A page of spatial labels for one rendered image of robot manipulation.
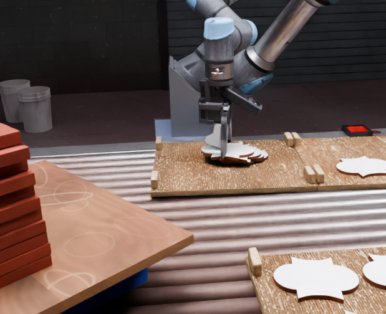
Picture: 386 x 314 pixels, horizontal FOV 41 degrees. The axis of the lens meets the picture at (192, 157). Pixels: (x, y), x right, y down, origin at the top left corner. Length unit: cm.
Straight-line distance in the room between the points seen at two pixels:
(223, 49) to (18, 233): 76
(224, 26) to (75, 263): 74
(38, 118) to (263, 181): 375
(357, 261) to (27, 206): 60
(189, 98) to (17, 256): 114
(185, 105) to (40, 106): 317
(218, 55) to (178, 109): 53
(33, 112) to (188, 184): 367
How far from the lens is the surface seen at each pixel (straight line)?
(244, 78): 178
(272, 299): 90
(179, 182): 131
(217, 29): 132
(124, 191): 134
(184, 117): 183
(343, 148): 157
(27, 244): 79
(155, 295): 94
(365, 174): 138
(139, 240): 86
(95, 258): 83
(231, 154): 140
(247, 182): 131
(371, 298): 93
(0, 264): 79
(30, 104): 486
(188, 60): 184
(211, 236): 112
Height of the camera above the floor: 147
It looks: 21 degrees down
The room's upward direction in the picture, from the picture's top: 2 degrees counter-clockwise
